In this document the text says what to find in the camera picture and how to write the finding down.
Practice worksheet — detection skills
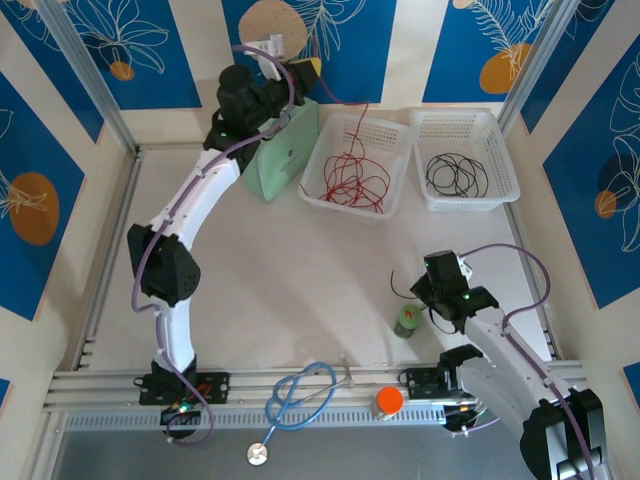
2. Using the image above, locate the slotted metal cable duct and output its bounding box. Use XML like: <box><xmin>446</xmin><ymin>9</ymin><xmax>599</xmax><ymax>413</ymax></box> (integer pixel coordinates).
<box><xmin>58</xmin><ymin>407</ymin><xmax>584</xmax><ymax>432</ymax></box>

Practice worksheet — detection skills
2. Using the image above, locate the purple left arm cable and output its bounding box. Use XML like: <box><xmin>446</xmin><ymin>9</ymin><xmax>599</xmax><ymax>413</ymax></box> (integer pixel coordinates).
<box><xmin>130</xmin><ymin>43</ymin><xmax>295</xmax><ymax>449</ymax></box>

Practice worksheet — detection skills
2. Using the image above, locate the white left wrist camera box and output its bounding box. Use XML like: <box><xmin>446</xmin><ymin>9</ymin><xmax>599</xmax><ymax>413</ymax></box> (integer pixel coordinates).
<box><xmin>247</xmin><ymin>33</ymin><xmax>287</xmax><ymax>81</ymax></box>

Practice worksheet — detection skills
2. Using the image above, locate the blue stethoscope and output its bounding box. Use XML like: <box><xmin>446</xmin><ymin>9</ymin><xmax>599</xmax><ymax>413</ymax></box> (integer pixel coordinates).
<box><xmin>246</xmin><ymin>352</ymin><xmax>357</xmax><ymax>467</ymax></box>

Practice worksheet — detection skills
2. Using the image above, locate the thin black wire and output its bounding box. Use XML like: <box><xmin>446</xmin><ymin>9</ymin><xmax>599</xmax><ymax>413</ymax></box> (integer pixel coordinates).
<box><xmin>391</xmin><ymin>269</ymin><xmax>419</xmax><ymax>302</ymax></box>
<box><xmin>429</xmin><ymin>152</ymin><xmax>489</xmax><ymax>199</ymax></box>
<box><xmin>444</xmin><ymin>153</ymin><xmax>490</xmax><ymax>199</ymax></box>
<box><xmin>425</xmin><ymin>152</ymin><xmax>471</xmax><ymax>199</ymax></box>

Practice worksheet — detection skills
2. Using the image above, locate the mint green fabric case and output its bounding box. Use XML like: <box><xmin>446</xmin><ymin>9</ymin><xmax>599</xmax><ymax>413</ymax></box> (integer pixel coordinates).
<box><xmin>242</xmin><ymin>97</ymin><xmax>321</xmax><ymax>203</ymax></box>

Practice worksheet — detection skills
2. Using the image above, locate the white perforated plastic basket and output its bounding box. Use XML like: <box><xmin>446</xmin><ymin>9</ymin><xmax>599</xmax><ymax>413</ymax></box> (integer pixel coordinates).
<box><xmin>407</xmin><ymin>107</ymin><xmax>522</xmax><ymax>214</ymax></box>
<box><xmin>298</xmin><ymin>112</ymin><xmax>414</xmax><ymax>221</ymax></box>

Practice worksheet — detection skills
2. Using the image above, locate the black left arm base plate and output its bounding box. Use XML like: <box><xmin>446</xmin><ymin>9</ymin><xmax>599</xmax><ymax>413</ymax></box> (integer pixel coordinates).
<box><xmin>138</xmin><ymin>370</ymin><xmax>233</xmax><ymax>407</ymax></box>

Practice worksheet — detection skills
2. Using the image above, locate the aluminium cross rail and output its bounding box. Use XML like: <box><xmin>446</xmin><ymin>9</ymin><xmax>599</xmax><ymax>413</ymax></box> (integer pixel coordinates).
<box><xmin>42</xmin><ymin>360</ymin><xmax>589</xmax><ymax>414</ymax></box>

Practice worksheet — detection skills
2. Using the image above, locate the aluminium frame post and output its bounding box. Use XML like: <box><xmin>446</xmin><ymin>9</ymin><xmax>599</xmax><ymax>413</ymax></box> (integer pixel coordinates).
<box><xmin>495</xmin><ymin>0</ymin><xmax>576</xmax><ymax>139</ymax></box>
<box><xmin>35</xmin><ymin>0</ymin><xmax>140</xmax><ymax>155</ymax></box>

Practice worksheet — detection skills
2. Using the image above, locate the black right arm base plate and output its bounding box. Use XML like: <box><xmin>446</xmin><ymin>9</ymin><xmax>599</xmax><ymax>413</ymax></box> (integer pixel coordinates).
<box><xmin>403</xmin><ymin>367</ymin><xmax>476</xmax><ymax>402</ymax></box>

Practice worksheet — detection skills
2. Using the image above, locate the green jar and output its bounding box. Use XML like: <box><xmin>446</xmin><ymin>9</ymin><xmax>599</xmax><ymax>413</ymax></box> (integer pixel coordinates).
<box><xmin>393</xmin><ymin>303</ymin><xmax>424</xmax><ymax>340</ymax></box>

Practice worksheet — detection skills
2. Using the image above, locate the thin red wire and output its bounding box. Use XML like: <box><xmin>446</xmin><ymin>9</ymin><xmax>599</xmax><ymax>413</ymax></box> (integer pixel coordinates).
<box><xmin>323</xmin><ymin>154</ymin><xmax>392</xmax><ymax>214</ymax></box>
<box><xmin>315</xmin><ymin>73</ymin><xmax>392</xmax><ymax>211</ymax></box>
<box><xmin>319</xmin><ymin>159</ymin><xmax>386</xmax><ymax>215</ymax></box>
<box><xmin>324</xmin><ymin>155</ymin><xmax>392</xmax><ymax>214</ymax></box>

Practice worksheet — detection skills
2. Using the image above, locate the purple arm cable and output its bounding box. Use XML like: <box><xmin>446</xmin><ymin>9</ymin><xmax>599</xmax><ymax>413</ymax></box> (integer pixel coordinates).
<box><xmin>449</xmin><ymin>243</ymin><xmax>601</xmax><ymax>480</ymax></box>
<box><xmin>130</xmin><ymin>43</ymin><xmax>295</xmax><ymax>449</ymax></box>

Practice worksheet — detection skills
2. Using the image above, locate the orange capped bottle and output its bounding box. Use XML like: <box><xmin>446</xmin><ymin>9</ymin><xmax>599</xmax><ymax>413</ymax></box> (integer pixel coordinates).
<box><xmin>370</xmin><ymin>385</ymin><xmax>405</xmax><ymax>421</ymax></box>

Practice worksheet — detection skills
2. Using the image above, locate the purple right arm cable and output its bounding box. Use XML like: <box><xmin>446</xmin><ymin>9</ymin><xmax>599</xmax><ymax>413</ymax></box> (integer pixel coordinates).
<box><xmin>449</xmin><ymin>243</ymin><xmax>601</xmax><ymax>480</ymax></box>

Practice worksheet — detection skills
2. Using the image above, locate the grey metal sheet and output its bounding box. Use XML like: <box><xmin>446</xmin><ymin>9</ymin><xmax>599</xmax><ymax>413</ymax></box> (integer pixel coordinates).
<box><xmin>49</xmin><ymin>427</ymin><xmax>526</xmax><ymax>480</ymax></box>

